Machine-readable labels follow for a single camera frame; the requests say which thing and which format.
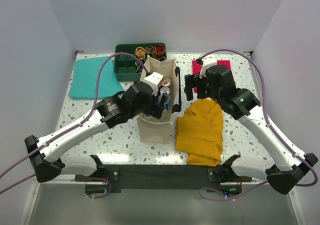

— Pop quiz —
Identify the small clear water bottle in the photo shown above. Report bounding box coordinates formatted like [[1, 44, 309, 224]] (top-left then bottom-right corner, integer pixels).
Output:
[[158, 94, 172, 111]]

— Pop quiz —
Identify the beige canvas tote bag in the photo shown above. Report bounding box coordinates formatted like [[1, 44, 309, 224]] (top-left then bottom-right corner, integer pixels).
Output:
[[137, 56, 182, 144]]

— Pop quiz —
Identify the Pocari Sweat bottle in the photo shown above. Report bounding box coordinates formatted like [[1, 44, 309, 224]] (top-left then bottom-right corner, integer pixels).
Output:
[[160, 89, 171, 97]]

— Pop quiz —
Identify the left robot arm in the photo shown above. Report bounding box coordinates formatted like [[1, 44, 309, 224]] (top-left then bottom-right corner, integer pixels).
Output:
[[24, 81, 169, 183]]

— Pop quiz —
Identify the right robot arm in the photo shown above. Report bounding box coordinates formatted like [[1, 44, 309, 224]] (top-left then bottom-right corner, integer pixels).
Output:
[[184, 65, 318, 195]]

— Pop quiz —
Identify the red tab can near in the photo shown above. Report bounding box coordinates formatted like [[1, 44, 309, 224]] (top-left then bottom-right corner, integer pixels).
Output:
[[159, 86, 171, 95]]

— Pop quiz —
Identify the red tab can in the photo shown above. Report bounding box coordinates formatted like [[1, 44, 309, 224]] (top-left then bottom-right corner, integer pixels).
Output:
[[159, 86, 171, 95], [161, 78, 171, 87]]

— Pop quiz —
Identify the red folded cloth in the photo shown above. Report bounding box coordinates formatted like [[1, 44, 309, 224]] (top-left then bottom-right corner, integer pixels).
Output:
[[191, 59, 236, 90]]

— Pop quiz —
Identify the red tab can far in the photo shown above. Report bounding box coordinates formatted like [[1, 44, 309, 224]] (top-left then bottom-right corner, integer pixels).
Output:
[[161, 78, 171, 87]]

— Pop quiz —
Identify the brown pink rolled tie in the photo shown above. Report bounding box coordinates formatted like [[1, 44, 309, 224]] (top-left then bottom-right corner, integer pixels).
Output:
[[158, 56, 166, 61]]

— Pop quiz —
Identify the black white rolled tie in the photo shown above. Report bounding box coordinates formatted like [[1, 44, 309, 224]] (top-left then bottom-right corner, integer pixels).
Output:
[[134, 59, 146, 73]]

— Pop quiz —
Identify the orange black rolled tie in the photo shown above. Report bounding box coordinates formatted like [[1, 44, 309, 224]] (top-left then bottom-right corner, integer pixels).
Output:
[[154, 43, 166, 57]]

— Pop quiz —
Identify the green compartment tray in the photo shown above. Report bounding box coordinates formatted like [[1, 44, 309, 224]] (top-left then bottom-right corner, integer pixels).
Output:
[[114, 42, 167, 82]]

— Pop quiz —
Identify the mustard yellow cloth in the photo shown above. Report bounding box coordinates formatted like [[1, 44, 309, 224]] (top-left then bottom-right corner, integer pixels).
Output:
[[175, 98, 224, 167]]

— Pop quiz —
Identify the brown patterned rolled tie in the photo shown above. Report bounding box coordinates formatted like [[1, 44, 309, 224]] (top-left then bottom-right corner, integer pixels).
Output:
[[145, 45, 156, 58]]

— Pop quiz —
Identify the yellow rolled tie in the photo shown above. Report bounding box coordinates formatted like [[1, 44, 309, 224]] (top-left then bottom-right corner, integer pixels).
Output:
[[135, 46, 146, 60]]

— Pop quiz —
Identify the teal folded cloth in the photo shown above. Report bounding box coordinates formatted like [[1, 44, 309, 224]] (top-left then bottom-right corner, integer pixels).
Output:
[[69, 57, 123, 100]]

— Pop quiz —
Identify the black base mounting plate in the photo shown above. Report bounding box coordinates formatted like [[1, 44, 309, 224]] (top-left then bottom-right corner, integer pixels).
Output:
[[75, 164, 252, 195]]

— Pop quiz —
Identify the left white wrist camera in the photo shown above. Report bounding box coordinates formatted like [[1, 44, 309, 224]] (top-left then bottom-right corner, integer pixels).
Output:
[[142, 72, 164, 93]]

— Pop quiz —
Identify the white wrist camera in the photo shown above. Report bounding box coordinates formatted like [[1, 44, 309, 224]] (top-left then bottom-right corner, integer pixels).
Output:
[[142, 72, 164, 93], [199, 58, 218, 79]]

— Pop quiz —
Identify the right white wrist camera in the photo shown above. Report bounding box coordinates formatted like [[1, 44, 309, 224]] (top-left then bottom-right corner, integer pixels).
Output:
[[199, 58, 218, 79]]

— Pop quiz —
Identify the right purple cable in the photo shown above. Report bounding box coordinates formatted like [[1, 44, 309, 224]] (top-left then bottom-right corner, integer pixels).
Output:
[[198, 49, 319, 202]]

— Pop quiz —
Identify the purple cable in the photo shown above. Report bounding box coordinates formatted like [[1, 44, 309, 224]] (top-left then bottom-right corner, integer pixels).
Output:
[[198, 49, 319, 202], [0, 52, 151, 195]]

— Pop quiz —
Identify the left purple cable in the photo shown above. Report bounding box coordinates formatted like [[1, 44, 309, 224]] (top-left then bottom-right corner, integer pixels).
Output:
[[0, 52, 151, 195]]

